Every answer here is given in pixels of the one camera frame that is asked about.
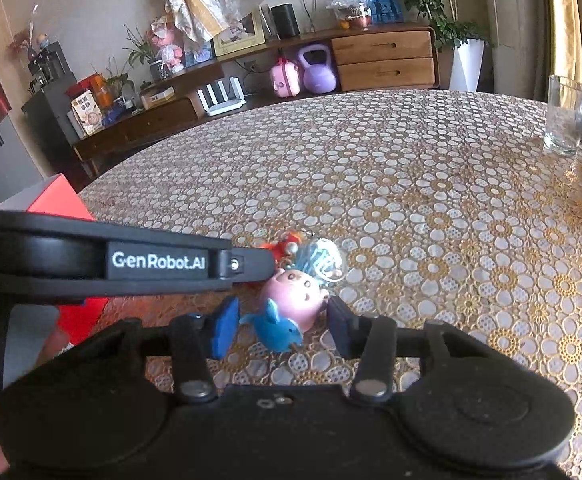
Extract black speaker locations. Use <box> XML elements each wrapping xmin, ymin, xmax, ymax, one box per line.
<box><xmin>271</xmin><ymin>3</ymin><xmax>300</xmax><ymax>39</ymax></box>

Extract wooden TV cabinet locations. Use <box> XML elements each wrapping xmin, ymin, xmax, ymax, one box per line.
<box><xmin>73</xmin><ymin>25</ymin><xmax>439</xmax><ymax>163</ymax></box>

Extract blue plastic bag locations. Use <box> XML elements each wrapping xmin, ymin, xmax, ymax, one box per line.
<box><xmin>361</xmin><ymin>0</ymin><xmax>404</xmax><ymax>25</ymax></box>

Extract clear blue round charm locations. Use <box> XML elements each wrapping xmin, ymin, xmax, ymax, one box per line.
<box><xmin>298</xmin><ymin>237</ymin><xmax>344</xmax><ymax>286</ymax></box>

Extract small thin-leaf potted plant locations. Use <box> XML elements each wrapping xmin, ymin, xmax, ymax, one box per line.
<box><xmin>91</xmin><ymin>57</ymin><xmax>136</xmax><ymax>106</ymax></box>

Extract white yellow small box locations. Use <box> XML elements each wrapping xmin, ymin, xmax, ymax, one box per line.
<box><xmin>141</xmin><ymin>86</ymin><xmax>176</xmax><ymax>110</ymax></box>

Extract large plant in white pot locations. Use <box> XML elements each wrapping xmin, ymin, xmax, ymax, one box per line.
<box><xmin>381</xmin><ymin>0</ymin><xmax>494</xmax><ymax>93</ymax></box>

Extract snack bag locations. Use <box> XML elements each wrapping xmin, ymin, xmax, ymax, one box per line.
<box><xmin>67</xmin><ymin>89</ymin><xmax>106</xmax><ymax>137</ymax></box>

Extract black cabinet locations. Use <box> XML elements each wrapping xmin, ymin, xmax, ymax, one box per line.
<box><xmin>21</xmin><ymin>82</ymin><xmax>89</xmax><ymax>177</ymax></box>

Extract yellow-green picture frame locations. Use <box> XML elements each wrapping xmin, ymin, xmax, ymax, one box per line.
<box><xmin>213</xmin><ymin>10</ymin><xmax>268</xmax><ymax>57</ymax></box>

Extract pink doll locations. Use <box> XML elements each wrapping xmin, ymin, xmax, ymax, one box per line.
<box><xmin>151</xmin><ymin>16</ymin><xmax>186</xmax><ymax>75</ymax></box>

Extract pink blue pig toy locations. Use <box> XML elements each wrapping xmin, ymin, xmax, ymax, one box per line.
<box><xmin>241</xmin><ymin>267</ymin><xmax>329</xmax><ymax>353</ymax></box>

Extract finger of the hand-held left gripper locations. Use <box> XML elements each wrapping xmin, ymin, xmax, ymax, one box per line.
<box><xmin>218</xmin><ymin>246</ymin><xmax>278</xmax><ymax>288</ymax></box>

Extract red cardboard box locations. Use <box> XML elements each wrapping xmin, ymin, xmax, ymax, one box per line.
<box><xmin>0</xmin><ymin>173</ymin><xmax>110</xmax><ymax>348</ymax></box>

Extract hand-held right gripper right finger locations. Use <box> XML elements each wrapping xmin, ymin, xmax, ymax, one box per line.
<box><xmin>326</xmin><ymin>295</ymin><xmax>519</xmax><ymax>405</ymax></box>

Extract red toy keychain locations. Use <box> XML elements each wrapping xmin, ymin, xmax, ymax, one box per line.
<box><xmin>261</xmin><ymin>230</ymin><xmax>316</xmax><ymax>263</ymax></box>

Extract pink toy suitcase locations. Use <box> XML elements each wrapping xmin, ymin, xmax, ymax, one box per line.
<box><xmin>269</xmin><ymin>56</ymin><xmax>302</xmax><ymax>97</ymax></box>

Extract yellow curtain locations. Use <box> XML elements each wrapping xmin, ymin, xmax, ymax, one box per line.
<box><xmin>541</xmin><ymin>0</ymin><xmax>582</xmax><ymax>91</ymax></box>

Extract white router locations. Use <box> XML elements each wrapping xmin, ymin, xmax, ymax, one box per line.
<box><xmin>196</xmin><ymin>77</ymin><xmax>248</xmax><ymax>117</ymax></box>

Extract black coffee machine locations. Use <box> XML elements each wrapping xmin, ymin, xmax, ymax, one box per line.
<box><xmin>27</xmin><ymin>41</ymin><xmax>78</xmax><ymax>93</ymax></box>

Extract small plant in dark pot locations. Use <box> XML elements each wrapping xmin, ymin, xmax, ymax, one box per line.
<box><xmin>123</xmin><ymin>25</ymin><xmax>172</xmax><ymax>82</ymax></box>

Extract dried flower bouquet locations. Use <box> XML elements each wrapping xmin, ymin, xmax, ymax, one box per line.
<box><xmin>10</xmin><ymin>4</ymin><xmax>52</xmax><ymax>61</ymax></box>

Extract clear plastic bag of fruit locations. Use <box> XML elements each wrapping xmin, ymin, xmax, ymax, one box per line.
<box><xmin>326</xmin><ymin>0</ymin><xmax>374</xmax><ymax>31</ymax></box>

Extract orange carton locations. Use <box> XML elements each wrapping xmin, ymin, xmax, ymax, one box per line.
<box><xmin>68</xmin><ymin>74</ymin><xmax>114</xmax><ymax>111</ymax></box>

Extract white tower air conditioner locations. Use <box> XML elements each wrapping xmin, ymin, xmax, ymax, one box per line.
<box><xmin>481</xmin><ymin>0</ymin><xmax>552</xmax><ymax>101</ymax></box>

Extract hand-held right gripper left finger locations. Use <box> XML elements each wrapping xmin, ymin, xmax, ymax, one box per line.
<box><xmin>86</xmin><ymin>295</ymin><xmax>242</xmax><ymax>405</ymax></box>

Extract glass tumbler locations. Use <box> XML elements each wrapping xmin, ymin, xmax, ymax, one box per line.
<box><xmin>543</xmin><ymin>75</ymin><xmax>582</xmax><ymax>157</ymax></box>

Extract purple kettlebell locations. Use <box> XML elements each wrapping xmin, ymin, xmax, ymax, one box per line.
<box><xmin>297</xmin><ymin>44</ymin><xmax>339</xmax><ymax>93</ymax></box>

